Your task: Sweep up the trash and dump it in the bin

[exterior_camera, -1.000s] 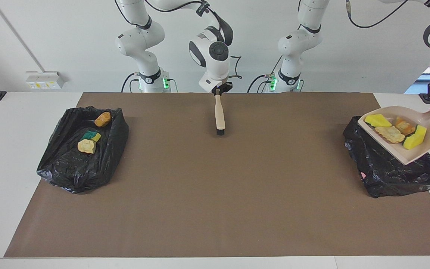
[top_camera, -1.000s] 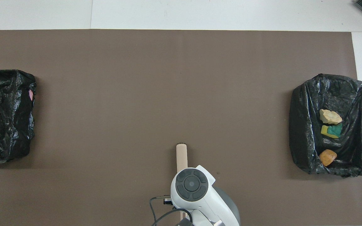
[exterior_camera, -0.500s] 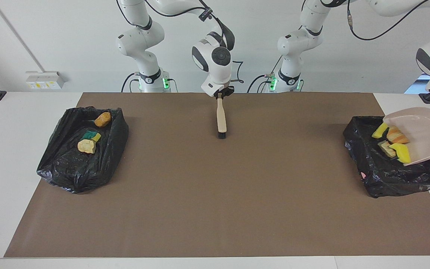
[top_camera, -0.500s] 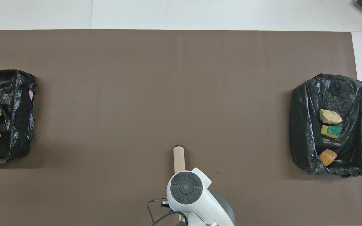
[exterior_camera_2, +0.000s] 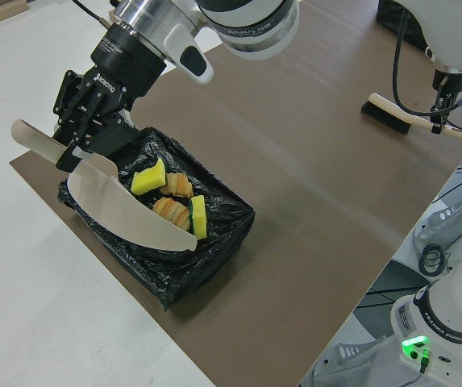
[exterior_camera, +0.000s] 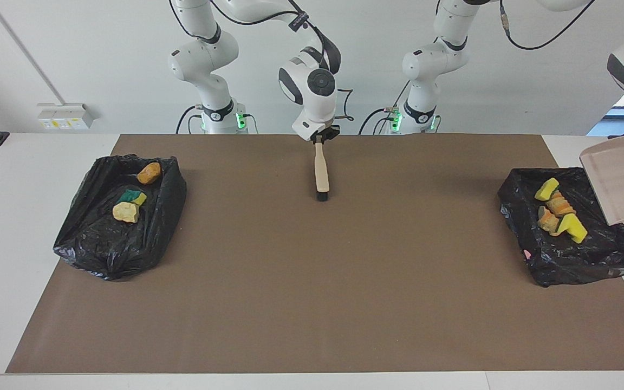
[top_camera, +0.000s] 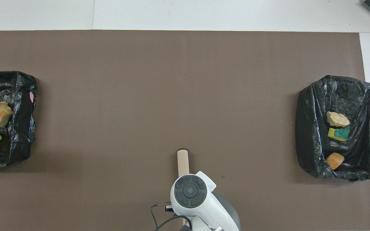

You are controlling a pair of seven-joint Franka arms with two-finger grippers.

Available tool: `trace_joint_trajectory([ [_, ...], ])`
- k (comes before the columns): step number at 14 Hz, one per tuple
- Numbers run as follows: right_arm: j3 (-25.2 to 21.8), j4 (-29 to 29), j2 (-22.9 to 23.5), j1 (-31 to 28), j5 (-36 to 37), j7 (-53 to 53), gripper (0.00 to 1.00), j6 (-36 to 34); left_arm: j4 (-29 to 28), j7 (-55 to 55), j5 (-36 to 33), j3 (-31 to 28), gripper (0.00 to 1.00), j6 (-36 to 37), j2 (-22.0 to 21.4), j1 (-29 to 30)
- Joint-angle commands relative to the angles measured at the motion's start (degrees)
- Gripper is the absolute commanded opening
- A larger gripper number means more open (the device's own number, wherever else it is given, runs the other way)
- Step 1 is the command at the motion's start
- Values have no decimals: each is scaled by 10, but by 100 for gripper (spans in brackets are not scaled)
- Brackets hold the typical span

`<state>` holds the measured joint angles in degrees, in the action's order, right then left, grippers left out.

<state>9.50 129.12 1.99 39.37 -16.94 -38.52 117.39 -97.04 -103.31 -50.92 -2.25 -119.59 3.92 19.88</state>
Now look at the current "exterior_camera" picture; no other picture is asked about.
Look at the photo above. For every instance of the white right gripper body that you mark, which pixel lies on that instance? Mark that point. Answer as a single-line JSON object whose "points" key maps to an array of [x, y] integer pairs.
{"points": [[314, 125]]}

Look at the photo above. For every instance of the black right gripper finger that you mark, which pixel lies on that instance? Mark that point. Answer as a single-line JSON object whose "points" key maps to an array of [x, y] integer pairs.
{"points": [[332, 132], [318, 138]]}

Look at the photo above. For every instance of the beige hand brush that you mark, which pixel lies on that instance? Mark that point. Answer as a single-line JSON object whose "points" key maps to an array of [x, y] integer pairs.
{"points": [[321, 168]]}

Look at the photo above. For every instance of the orange brown sponge chunk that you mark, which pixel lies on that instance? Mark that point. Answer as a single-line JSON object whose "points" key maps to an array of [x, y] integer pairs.
{"points": [[149, 173]]}

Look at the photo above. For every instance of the notched yellow sponge piece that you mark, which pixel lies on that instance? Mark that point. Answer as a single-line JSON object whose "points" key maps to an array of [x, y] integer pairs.
{"points": [[130, 196]]}

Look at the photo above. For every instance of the rounded beige sponge chunk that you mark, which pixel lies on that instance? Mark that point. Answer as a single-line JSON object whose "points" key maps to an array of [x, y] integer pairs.
{"points": [[126, 213]]}

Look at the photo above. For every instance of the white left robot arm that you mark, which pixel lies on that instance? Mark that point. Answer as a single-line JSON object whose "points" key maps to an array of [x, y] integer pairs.
{"points": [[426, 62]]}

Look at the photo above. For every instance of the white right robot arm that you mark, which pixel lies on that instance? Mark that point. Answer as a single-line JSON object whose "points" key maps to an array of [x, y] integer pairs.
{"points": [[203, 54]]}

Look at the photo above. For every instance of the black bagged bin pink mark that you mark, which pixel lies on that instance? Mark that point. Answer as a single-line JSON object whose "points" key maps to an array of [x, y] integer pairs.
{"points": [[572, 260]]}

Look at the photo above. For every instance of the brown table mat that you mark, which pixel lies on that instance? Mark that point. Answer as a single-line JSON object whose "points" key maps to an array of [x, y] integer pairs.
{"points": [[312, 303]]}

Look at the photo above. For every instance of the white wall socket box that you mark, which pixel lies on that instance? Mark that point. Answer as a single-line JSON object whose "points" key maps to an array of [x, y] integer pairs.
{"points": [[65, 116]]}

